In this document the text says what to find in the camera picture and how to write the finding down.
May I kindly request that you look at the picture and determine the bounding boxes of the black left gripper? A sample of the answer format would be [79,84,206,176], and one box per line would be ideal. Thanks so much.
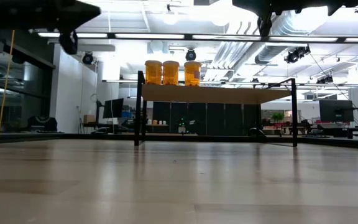
[11,0,102,32]

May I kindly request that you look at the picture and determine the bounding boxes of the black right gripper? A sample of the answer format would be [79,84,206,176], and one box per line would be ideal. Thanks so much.
[231,0,326,16]

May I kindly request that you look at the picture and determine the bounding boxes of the orange pill bottle white cap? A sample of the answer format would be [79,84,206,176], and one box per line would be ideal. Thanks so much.
[183,60,202,87]
[144,60,163,85]
[162,60,180,86]

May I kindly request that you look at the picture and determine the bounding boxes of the black ceiling spotlight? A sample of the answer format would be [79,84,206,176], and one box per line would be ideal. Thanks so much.
[315,74,334,85]
[185,48,197,62]
[284,45,311,65]
[82,52,94,66]

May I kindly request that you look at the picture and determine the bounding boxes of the black beam with light strips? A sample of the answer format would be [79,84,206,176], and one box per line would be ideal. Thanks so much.
[37,31,358,45]

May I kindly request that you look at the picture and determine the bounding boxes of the black computer monitor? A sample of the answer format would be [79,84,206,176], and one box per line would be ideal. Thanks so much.
[318,99,355,123]
[103,98,125,119]

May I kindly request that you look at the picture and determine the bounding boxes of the black partition panels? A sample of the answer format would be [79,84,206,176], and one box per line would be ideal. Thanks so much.
[152,101,262,136]

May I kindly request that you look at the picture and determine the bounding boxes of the black device with green light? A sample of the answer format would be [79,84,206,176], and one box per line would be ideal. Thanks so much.
[175,116,199,135]

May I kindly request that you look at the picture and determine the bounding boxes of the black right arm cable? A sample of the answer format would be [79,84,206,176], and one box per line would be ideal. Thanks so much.
[257,12,275,37]

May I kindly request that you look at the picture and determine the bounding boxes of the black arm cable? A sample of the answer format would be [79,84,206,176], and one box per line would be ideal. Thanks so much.
[257,12,275,37]
[58,30,79,55]

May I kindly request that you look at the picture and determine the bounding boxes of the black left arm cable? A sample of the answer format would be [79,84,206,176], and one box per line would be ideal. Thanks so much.
[58,30,79,55]

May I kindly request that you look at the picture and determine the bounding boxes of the silver ventilation duct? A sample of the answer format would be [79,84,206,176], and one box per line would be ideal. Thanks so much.
[253,12,334,65]

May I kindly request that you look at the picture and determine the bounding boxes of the yellow power cable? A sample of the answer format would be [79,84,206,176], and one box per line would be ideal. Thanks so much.
[0,29,17,134]

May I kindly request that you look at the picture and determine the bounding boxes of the wooden shelf black metal frame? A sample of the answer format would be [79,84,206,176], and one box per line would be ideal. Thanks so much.
[134,70,298,147]

